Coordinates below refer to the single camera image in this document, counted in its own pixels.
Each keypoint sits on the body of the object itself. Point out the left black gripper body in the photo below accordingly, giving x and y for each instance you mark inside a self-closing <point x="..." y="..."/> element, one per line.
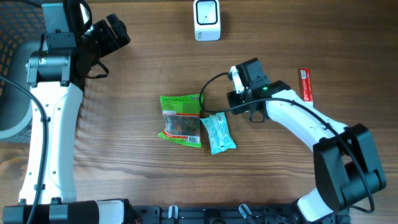
<point x="104" y="34"/>

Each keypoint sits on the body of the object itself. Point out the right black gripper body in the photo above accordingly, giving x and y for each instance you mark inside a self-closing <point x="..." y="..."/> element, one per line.
<point x="234" y="101"/>

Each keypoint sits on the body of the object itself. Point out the teal tissue packet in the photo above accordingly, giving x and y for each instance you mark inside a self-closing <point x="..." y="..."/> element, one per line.
<point x="219" y="137"/>

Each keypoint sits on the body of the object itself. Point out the green gummy candy bag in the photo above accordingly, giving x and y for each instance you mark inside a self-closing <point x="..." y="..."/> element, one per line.
<point x="181" y="115"/>

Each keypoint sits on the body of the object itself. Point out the red stick sachet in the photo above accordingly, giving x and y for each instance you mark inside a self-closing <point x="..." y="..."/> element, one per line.
<point x="306" y="86"/>

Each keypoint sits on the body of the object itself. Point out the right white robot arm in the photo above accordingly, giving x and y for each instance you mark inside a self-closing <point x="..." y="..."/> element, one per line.
<point x="346" y="162"/>

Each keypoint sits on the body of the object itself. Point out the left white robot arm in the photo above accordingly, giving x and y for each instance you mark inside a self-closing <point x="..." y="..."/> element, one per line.
<point x="56" y="74"/>

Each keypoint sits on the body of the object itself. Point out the white barcode scanner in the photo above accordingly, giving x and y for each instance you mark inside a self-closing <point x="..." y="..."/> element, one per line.
<point x="207" y="20"/>

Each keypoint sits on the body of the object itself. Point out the grey mesh shopping basket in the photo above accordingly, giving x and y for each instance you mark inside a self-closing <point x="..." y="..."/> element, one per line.
<point x="22" y="24"/>

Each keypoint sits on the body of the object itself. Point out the black mounting rail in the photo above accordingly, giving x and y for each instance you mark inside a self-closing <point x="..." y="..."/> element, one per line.
<point x="279" y="213"/>

